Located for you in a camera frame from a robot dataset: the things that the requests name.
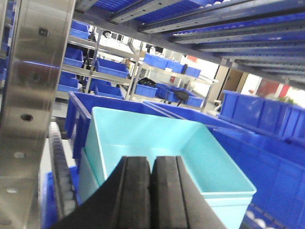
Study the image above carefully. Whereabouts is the white roller track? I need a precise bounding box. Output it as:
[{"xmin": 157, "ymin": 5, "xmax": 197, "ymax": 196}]
[{"xmin": 49, "ymin": 122, "xmax": 78, "ymax": 219}]

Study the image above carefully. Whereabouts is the background steel shelving rack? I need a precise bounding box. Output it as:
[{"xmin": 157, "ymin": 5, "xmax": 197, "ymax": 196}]
[{"xmin": 60, "ymin": 21, "xmax": 215, "ymax": 110}]

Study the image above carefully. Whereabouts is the steel shelf post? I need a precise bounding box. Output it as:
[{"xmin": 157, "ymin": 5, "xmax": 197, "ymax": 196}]
[{"xmin": 0, "ymin": 0, "xmax": 75, "ymax": 229}]

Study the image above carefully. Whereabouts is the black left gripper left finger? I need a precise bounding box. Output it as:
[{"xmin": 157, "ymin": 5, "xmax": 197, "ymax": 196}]
[{"xmin": 52, "ymin": 156, "xmax": 151, "ymax": 229}]

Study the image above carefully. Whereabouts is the overhead roller shelf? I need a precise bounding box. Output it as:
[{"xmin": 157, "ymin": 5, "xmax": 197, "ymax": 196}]
[{"xmin": 73, "ymin": 0, "xmax": 305, "ymax": 88}]

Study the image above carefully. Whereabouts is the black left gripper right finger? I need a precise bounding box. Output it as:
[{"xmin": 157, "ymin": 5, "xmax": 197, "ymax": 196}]
[{"xmin": 151, "ymin": 156, "xmax": 225, "ymax": 229}]

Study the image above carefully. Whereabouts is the light cyan plastic bin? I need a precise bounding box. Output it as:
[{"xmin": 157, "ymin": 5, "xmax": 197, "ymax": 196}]
[{"xmin": 85, "ymin": 107, "xmax": 256, "ymax": 198}]

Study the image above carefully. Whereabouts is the blue crate far right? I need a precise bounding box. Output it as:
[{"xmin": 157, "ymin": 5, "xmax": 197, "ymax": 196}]
[{"xmin": 219, "ymin": 90, "xmax": 305, "ymax": 144}]

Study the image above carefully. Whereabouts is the large blue crate behind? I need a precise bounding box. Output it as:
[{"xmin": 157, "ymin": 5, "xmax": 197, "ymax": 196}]
[{"xmin": 65, "ymin": 92, "xmax": 305, "ymax": 229}]

